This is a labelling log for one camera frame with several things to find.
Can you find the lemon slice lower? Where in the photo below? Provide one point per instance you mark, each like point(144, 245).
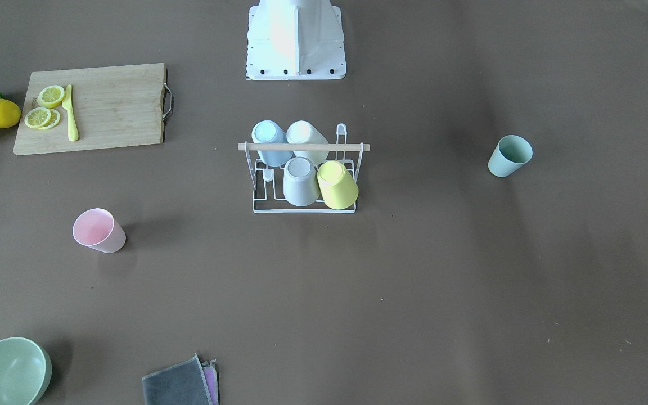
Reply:
point(38, 117)

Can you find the wooden cutting board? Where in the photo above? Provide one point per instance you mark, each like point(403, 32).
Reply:
point(114, 107)

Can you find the blue cup on rack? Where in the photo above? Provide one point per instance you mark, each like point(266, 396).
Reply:
point(269, 132)

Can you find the lemon slice hidden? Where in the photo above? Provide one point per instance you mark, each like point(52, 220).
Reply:
point(54, 120)

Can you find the green cup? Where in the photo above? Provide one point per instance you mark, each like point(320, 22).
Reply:
point(511, 153)

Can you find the white wire cup rack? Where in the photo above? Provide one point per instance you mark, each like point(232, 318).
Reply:
point(268, 181)

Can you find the green bowl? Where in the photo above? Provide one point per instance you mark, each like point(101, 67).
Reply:
point(25, 371)

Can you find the lemon slice top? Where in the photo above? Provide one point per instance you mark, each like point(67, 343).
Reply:
point(51, 97)

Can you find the lemon slice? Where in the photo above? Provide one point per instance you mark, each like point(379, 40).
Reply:
point(38, 117)
point(51, 97)

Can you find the white cup on rack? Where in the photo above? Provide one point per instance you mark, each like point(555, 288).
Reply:
point(302, 132)

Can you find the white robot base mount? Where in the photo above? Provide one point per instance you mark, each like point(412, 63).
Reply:
point(295, 40)

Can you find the purple cloth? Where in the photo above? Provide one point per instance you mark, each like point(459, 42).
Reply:
point(210, 372)

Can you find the grey cloth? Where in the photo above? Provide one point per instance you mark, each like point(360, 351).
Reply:
point(183, 383)

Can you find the yellow cup on rack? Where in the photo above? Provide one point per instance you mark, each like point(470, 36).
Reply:
point(338, 188)

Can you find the pink cup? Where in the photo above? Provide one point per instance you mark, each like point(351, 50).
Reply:
point(97, 229)

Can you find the grey cup on rack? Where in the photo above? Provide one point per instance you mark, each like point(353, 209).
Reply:
point(300, 185)

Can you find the yellow plastic knife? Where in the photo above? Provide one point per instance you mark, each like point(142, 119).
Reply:
point(68, 105)

